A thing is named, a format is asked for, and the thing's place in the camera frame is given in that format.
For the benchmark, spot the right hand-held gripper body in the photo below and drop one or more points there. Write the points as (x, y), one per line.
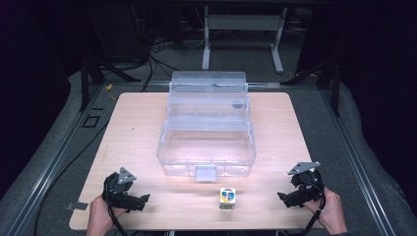
(309, 185)

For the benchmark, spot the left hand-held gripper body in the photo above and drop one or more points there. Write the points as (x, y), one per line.
(114, 191)

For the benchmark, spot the small printed cube box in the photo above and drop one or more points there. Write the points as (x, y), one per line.
(227, 198)

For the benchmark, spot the clear plastic storage box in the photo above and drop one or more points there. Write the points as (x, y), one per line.
(206, 150)

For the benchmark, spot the person's left hand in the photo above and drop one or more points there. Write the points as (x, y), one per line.
(100, 214)

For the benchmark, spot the person's right hand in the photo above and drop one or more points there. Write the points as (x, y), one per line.
(329, 209)

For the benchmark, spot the small yellow tag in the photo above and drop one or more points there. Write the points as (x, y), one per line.
(109, 87)

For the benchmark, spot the black metal stand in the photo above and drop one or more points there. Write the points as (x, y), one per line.
(93, 77)
(327, 77)

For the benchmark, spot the aluminium rail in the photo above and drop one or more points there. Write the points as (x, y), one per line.
(360, 170)
(49, 170)

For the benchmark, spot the white metal table frame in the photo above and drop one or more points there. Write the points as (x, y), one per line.
(242, 23)

